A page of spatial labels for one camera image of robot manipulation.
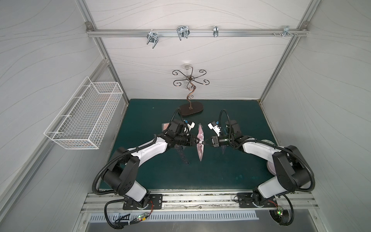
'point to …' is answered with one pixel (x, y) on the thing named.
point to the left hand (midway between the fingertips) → (200, 142)
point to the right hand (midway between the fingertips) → (203, 142)
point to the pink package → (200, 137)
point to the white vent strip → (213, 216)
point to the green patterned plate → (267, 141)
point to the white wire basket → (83, 121)
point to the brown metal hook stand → (191, 108)
